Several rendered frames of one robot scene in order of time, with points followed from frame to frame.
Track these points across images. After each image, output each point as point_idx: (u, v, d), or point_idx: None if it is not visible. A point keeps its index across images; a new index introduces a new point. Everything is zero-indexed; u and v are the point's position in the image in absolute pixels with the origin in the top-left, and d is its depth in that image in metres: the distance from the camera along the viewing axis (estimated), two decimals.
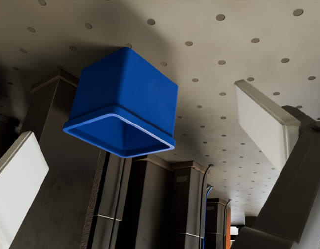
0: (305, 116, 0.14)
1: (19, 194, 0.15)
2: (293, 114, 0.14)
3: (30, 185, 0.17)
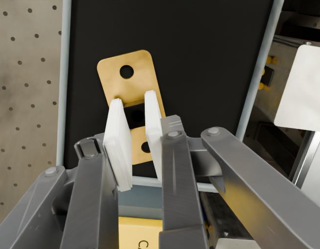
0: (180, 125, 0.16)
1: (126, 147, 0.18)
2: (173, 123, 0.17)
3: (128, 143, 0.19)
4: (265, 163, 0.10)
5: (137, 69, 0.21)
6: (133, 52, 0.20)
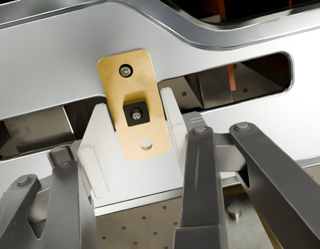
0: (202, 121, 0.16)
1: (106, 154, 0.17)
2: (194, 119, 0.17)
3: (110, 148, 0.19)
4: (293, 162, 0.10)
5: (136, 68, 0.21)
6: (133, 51, 0.21)
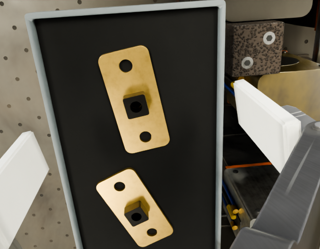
0: (305, 116, 0.14)
1: (19, 194, 0.15)
2: (293, 114, 0.14)
3: (30, 185, 0.17)
4: None
5: None
6: None
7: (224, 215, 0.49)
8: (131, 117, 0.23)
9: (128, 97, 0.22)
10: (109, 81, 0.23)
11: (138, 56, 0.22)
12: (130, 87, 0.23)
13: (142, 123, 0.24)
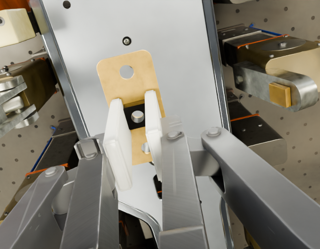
0: (180, 125, 0.16)
1: (126, 147, 0.18)
2: (173, 123, 0.17)
3: (128, 143, 0.19)
4: (265, 163, 0.10)
5: None
6: None
7: None
8: (132, 127, 0.21)
9: (129, 105, 0.21)
10: (109, 88, 0.21)
11: (140, 61, 0.20)
12: (131, 95, 0.21)
13: (144, 133, 0.22)
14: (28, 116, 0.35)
